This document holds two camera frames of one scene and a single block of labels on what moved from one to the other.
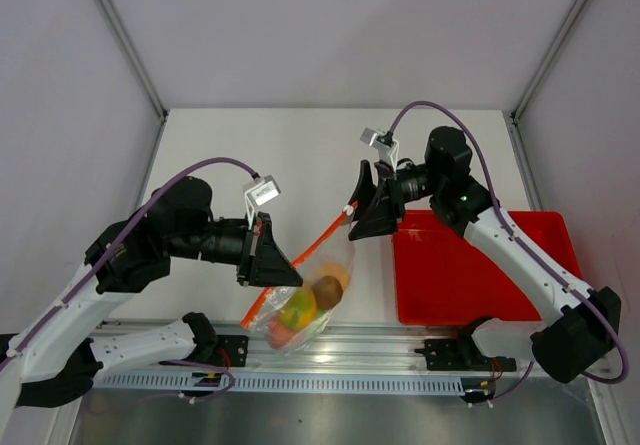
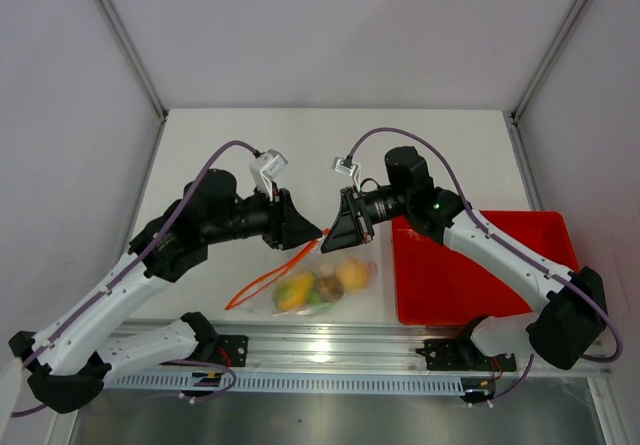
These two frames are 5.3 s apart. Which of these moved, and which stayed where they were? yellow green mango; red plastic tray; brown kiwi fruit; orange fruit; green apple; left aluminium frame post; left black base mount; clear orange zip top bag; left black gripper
Moved: yellow green mango; green apple; orange fruit; clear orange zip top bag; left black gripper
Stayed: left black base mount; brown kiwi fruit; left aluminium frame post; red plastic tray
